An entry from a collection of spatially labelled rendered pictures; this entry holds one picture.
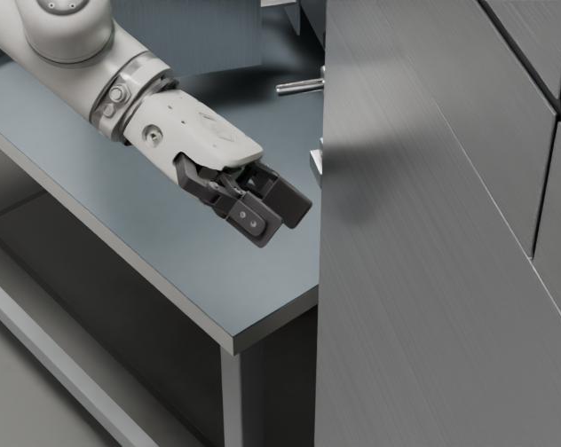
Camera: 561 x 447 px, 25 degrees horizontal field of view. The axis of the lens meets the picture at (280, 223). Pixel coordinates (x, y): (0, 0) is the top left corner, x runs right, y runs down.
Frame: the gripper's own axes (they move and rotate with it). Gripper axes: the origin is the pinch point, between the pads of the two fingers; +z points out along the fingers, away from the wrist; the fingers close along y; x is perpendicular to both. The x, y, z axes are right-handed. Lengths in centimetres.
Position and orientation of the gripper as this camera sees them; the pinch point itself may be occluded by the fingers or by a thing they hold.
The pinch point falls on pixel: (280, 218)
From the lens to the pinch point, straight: 113.2
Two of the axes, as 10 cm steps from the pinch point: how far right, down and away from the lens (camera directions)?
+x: -5.7, 7.6, 3.1
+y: 2.9, -1.7, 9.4
